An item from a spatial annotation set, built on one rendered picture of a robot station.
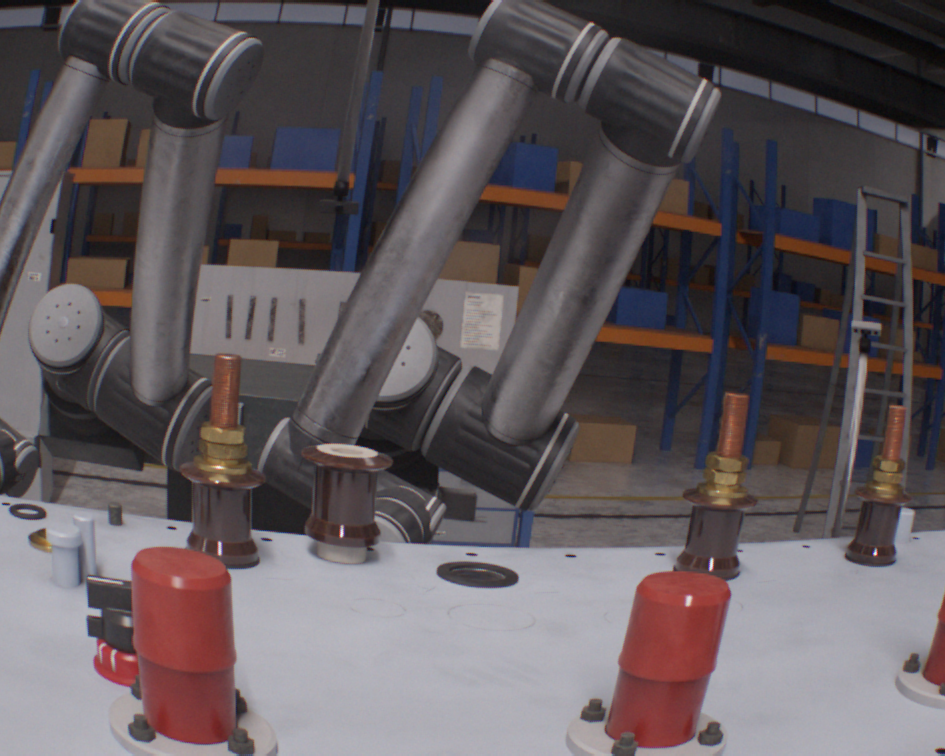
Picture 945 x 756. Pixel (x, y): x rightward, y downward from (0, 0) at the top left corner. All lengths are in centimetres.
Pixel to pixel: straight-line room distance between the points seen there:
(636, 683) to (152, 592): 32
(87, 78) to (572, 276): 89
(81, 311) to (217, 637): 164
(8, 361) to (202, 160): 406
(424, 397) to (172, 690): 154
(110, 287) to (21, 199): 711
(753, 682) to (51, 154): 130
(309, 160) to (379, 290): 719
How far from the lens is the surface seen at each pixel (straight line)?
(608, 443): 958
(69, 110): 171
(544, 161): 918
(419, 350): 215
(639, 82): 160
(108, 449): 253
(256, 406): 266
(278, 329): 588
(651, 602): 72
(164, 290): 190
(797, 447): 1035
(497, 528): 555
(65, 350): 222
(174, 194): 174
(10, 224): 174
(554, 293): 186
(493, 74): 163
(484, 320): 605
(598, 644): 101
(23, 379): 567
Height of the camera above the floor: 170
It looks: 7 degrees down
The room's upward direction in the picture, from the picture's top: 6 degrees clockwise
